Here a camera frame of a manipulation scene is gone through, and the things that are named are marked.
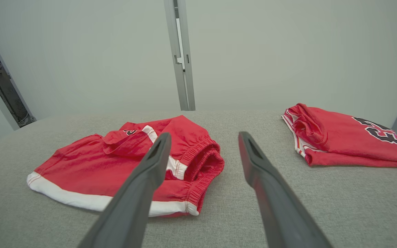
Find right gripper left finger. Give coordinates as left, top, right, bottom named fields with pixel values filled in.
left=78, top=133, right=172, bottom=248

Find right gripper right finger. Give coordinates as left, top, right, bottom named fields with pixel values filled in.
left=238, top=131, right=333, bottom=248

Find red white-trimmed shorts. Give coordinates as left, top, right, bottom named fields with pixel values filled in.
left=26, top=115, right=225, bottom=218

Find red white numbered jersey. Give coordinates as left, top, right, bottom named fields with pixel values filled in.
left=281, top=103, right=397, bottom=170

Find grey double partition post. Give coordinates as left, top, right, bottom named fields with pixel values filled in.
left=164, top=0, right=196, bottom=111

